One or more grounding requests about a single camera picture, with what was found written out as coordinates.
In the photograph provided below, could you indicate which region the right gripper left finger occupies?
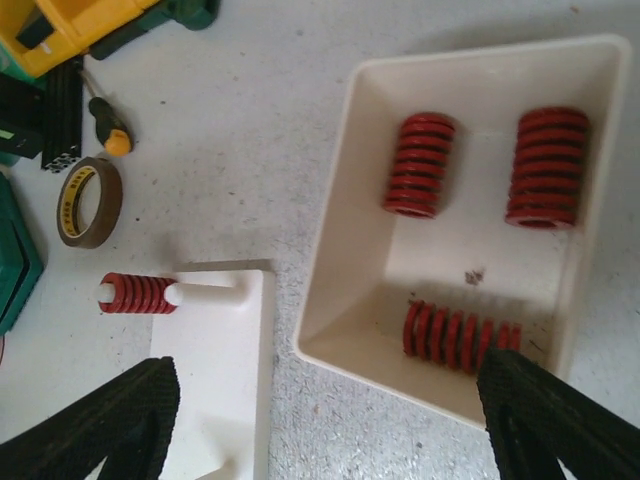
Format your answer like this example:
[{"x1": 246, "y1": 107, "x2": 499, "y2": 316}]
[{"x1": 1, "y1": 357, "x2": 179, "y2": 479}]

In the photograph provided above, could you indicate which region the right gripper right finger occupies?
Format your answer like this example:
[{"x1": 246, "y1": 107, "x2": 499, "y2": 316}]
[{"x1": 477, "y1": 348, "x2": 639, "y2": 479}]

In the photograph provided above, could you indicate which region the white peg fixture plate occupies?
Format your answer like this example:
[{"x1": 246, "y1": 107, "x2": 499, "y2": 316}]
[{"x1": 95, "y1": 258, "x2": 275, "y2": 480}]

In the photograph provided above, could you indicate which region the small red spring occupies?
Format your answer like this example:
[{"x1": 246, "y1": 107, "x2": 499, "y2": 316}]
[
  {"x1": 98, "y1": 272, "x2": 176, "y2": 315},
  {"x1": 402, "y1": 300, "x2": 522, "y2": 375}
]

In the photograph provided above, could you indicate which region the white spring tray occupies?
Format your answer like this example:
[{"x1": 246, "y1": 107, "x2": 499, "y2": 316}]
[{"x1": 294, "y1": 35, "x2": 633, "y2": 428}]

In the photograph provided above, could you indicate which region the brown tape roll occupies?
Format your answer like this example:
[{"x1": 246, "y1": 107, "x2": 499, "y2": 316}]
[{"x1": 56, "y1": 157, "x2": 123, "y2": 249}]

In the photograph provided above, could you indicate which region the large red spring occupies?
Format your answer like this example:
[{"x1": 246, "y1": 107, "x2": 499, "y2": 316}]
[{"x1": 505, "y1": 106, "x2": 591, "y2": 230}]

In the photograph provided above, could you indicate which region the medium red spring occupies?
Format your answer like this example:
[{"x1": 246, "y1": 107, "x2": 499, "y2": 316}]
[{"x1": 382, "y1": 112, "x2": 456, "y2": 219}]

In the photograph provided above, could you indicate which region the green notebook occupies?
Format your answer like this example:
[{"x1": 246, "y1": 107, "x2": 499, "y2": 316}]
[{"x1": 1, "y1": 175, "x2": 44, "y2": 336}]

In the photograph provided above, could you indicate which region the black aluminium extrusion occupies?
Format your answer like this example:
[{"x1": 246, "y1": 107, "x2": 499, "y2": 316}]
[{"x1": 41, "y1": 55, "x2": 84, "y2": 174}]

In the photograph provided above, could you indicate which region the black green meter device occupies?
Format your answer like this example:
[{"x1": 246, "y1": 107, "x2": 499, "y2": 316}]
[{"x1": 1, "y1": 73, "x2": 44, "y2": 167}]

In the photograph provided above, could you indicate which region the yellow storage bin row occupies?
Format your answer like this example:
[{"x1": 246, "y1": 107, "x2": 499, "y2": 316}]
[{"x1": 1, "y1": 0, "x2": 155, "y2": 78}]

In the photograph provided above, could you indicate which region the green storage bin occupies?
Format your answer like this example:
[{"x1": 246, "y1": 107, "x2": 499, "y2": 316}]
[{"x1": 89, "y1": 0, "x2": 222, "y2": 60}]

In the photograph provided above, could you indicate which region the yellow handled screwdriver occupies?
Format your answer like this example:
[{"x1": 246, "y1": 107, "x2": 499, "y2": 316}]
[{"x1": 80, "y1": 70, "x2": 133, "y2": 157}]

